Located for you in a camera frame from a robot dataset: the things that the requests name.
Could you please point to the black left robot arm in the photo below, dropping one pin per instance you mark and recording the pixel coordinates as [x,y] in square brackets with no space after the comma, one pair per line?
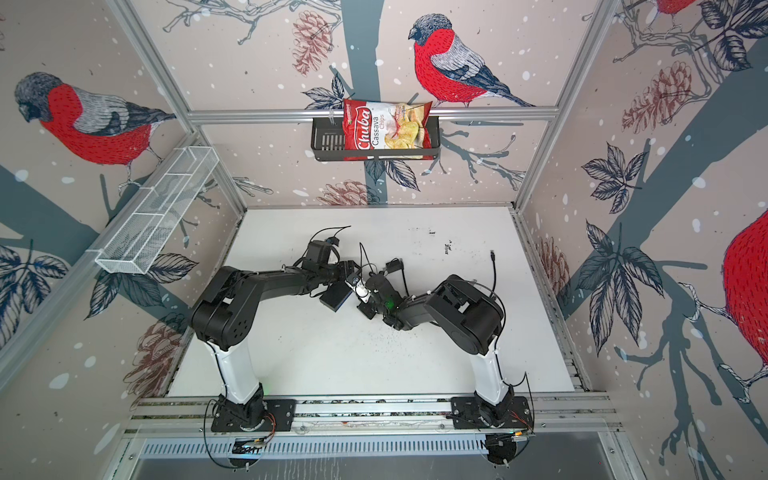
[224,315]

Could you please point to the white wire mesh shelf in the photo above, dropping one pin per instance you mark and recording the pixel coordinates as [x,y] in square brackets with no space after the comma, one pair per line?
[140,239]

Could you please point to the black power adapter with cord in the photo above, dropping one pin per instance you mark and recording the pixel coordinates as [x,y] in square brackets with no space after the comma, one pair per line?
[392,266]

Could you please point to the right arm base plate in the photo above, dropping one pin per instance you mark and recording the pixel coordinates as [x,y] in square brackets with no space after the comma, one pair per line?
[513,412]

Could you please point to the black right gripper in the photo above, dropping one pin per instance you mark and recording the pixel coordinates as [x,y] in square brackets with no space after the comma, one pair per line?
[365,310]

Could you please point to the red cassava chips bag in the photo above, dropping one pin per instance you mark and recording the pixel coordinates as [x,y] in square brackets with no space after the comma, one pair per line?
[388,126]

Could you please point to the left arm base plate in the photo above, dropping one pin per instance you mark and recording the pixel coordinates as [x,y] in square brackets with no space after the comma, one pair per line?
[261,415]

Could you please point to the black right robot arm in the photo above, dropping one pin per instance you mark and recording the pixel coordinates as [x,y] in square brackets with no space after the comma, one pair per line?
[470,318]

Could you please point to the black wall basket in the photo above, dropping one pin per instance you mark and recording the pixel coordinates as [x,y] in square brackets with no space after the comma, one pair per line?
[328,144]

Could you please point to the black network switch box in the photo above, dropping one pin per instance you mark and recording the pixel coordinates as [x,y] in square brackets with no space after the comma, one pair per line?
[336,295]

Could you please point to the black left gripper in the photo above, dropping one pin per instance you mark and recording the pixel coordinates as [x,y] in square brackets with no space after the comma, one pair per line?
[351,269]

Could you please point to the aluminium mounting rail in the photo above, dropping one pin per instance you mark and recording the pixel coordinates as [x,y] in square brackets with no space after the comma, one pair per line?
[370,414]

